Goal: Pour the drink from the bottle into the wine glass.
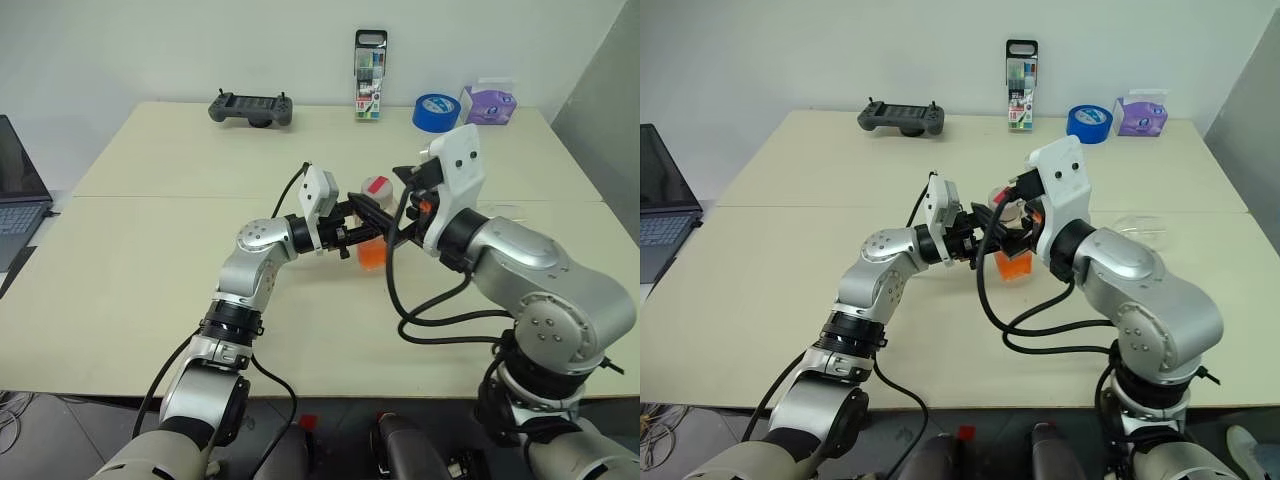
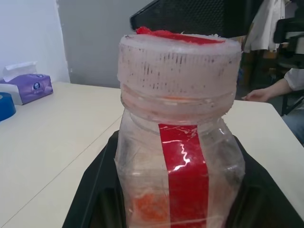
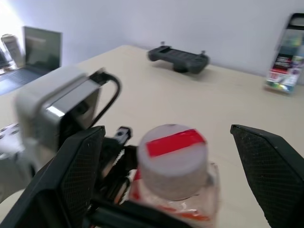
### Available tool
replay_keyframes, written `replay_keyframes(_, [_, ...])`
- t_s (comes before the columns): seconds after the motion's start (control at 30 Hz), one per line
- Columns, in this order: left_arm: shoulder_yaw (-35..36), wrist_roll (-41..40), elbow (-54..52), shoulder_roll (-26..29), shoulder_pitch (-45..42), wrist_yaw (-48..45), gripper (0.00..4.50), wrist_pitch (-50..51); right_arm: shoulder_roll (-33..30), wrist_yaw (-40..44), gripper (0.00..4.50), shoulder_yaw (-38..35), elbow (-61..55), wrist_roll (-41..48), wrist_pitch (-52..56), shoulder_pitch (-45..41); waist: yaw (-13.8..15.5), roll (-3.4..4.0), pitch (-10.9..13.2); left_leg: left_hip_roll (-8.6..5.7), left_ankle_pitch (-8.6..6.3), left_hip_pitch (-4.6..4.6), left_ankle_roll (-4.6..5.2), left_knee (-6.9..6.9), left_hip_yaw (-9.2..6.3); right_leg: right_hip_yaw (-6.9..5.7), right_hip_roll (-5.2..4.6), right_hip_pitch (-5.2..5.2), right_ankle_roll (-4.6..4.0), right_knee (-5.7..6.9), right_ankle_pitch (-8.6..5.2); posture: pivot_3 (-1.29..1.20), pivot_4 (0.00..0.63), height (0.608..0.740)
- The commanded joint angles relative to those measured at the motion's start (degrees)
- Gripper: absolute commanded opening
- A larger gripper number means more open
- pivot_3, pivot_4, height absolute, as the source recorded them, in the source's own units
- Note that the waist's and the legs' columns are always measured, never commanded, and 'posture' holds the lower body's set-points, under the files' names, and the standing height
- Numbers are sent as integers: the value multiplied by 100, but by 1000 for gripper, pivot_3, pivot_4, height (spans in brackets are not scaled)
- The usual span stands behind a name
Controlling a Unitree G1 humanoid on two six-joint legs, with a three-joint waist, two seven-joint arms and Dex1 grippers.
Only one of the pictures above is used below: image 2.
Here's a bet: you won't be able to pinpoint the black office chair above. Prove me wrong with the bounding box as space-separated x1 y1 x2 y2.
272 17 304 117

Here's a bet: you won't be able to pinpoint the blue tape roll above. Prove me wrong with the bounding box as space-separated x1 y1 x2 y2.
0 92 17 123

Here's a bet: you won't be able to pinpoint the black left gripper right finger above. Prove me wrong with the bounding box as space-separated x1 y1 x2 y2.
225 134 304 228

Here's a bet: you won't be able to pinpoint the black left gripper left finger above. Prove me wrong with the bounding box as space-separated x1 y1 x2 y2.
63 130 127 228

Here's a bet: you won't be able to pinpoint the white hanging coat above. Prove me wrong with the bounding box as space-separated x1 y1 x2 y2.
244 0 292 53

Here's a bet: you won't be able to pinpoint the bystander leg blue jeans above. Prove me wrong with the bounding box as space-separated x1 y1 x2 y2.
283 113 304 146

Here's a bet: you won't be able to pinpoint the bystander bare hand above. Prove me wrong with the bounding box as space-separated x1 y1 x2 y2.
241 88 274 103

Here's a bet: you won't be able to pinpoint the black mesh panel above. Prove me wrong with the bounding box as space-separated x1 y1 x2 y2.
129 0 256 38

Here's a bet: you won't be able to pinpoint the purple tissue box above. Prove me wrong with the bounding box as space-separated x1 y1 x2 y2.
0 61 54 106

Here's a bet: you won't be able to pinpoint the clear plastic bottle red tape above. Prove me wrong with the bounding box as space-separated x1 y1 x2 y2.
113 26 246 228

